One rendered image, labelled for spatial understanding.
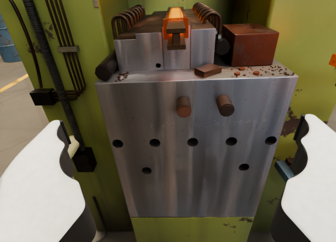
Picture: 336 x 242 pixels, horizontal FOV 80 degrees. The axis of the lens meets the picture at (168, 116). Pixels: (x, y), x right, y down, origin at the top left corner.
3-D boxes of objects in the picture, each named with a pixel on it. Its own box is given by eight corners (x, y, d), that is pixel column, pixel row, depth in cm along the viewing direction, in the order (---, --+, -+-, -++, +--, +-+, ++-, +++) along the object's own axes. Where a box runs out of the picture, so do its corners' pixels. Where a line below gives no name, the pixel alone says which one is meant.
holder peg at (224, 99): (233, 117, 37) (235, 104, 35) (218, 117, 37) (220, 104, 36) (228, 106, 40) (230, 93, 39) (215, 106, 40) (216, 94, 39)
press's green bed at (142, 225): (235, 280, 86) (255, 217, 60) (146, 279, 88) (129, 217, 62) (213, 176, 133) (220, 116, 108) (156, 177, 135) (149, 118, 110)
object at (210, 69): (203, 78, 38) (204, 72, 37) (194, 73, 40) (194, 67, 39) (221, 72, 40) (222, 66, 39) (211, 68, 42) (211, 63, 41)
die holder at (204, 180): (255, 217, 60) (299, 76, 36) (129, 217, 62) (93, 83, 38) (220, 116, 108) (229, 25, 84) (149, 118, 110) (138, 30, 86)
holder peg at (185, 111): (191, 118, 37) (191, 105, 36) (176, 118, 37) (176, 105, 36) (190, 107, 41) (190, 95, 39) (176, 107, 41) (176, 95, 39)
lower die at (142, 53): (213, 68, 42) (216, 23, 38) (119, 71, 43) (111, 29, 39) (195, 31, 78) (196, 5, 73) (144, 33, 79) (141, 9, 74)
